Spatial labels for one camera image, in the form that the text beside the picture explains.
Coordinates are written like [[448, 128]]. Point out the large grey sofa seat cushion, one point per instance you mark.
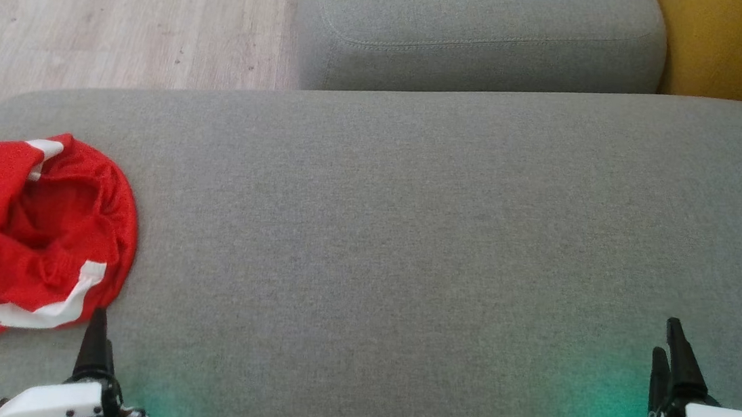
[[375, 236]]

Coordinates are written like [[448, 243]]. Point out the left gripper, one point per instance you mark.
[[53, 403]]

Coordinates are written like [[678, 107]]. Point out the grey sofa chaise cushion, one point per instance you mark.
[[483, 28]]

